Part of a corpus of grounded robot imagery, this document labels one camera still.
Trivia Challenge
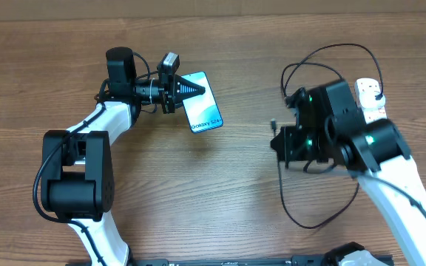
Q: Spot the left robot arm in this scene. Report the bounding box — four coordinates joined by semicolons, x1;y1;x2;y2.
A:
33;47;206;265

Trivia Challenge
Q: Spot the black USB charging cable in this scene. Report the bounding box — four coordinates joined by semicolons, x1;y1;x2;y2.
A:
270;43;385;230

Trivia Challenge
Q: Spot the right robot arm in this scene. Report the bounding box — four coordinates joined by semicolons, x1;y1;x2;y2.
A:
271;78;426;265

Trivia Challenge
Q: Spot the white power strip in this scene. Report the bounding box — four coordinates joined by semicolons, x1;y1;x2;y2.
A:
354;78;387;123

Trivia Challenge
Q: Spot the Galaxy S24+ smartphone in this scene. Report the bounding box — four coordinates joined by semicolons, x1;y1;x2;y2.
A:
183;72;223;134

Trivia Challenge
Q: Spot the white charger plug adapter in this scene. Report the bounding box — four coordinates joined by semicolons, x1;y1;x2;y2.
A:
358;91;386;110

